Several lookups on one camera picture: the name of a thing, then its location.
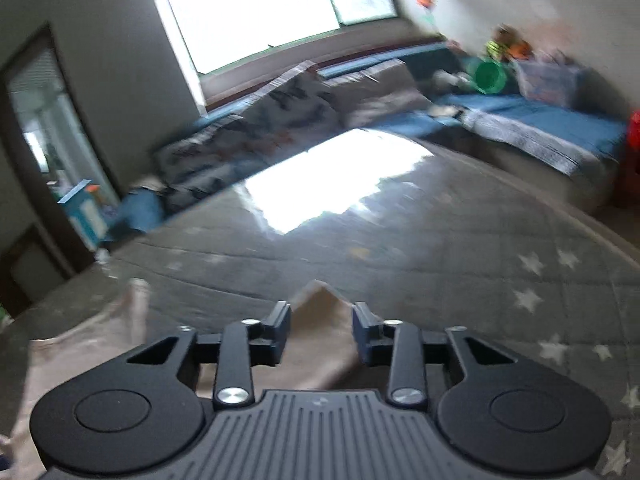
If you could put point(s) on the dark wooden door frame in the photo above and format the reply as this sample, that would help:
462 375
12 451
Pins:
27 50

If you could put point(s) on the brown plush toy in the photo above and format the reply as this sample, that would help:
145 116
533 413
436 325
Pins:
497 46

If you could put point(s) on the green framed window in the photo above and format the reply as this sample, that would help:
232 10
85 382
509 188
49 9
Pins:
250 10

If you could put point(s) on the cream sweater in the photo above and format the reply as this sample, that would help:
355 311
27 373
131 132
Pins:
320 345

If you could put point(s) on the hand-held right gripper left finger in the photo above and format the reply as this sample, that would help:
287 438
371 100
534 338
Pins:
280 332

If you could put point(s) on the teal sofa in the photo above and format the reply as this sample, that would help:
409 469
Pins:
350 69

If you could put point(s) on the orange plush toy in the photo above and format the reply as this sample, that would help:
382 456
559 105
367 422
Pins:
520 50

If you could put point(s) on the grey plush toy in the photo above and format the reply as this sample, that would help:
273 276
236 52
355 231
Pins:
450 79

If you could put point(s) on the grey star quilted table cover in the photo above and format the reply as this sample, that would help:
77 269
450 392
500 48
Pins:
450 260

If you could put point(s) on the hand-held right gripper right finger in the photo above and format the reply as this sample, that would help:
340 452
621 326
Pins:
362 337

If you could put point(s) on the clear plastic storage box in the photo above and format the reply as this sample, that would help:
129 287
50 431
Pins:
547 85

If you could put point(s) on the blue cabinet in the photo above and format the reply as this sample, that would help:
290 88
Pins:
87 217

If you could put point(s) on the long butterfly print cushion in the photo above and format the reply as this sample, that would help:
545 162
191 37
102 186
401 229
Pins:
210 160

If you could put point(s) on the blue striped sofa cover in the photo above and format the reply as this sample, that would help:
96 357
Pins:
550 120

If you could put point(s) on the square butterfly print cushion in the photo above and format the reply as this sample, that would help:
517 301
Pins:
295 100

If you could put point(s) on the green plastic basin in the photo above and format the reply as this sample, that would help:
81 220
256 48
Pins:
490 76

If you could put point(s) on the beige cushion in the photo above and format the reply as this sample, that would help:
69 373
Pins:
380 90

